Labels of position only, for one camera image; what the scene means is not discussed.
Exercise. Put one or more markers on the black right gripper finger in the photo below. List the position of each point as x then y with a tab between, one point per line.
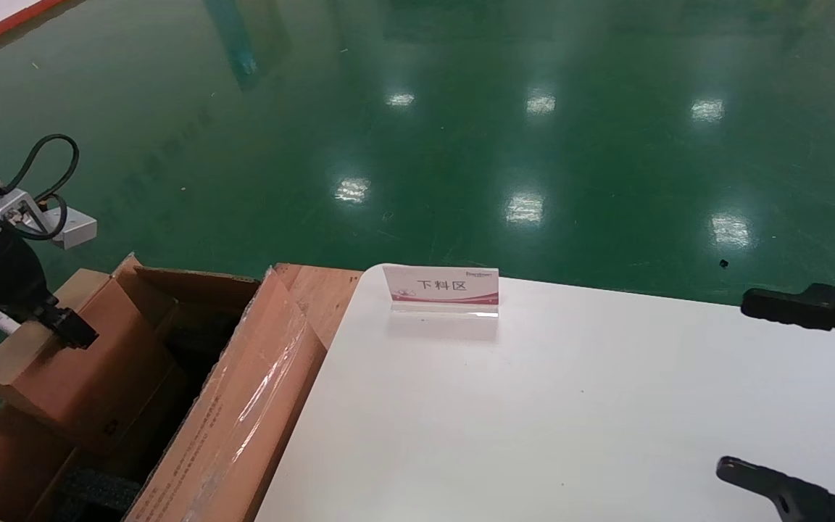
773	486
787	308

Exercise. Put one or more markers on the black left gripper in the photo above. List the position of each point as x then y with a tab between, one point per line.
4	279

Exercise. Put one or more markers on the small cardboard box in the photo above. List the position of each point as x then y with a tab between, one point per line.
84	391

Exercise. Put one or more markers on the large cardboard box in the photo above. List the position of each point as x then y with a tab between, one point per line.
243	406

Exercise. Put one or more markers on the black foam padding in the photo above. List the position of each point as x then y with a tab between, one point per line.
98	493

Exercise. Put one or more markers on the wooden board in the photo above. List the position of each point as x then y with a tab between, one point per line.
330	297

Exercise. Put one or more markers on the acrylic sign with red print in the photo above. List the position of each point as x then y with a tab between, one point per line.
446	286

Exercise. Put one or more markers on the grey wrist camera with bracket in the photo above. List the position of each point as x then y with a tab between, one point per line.
77	230

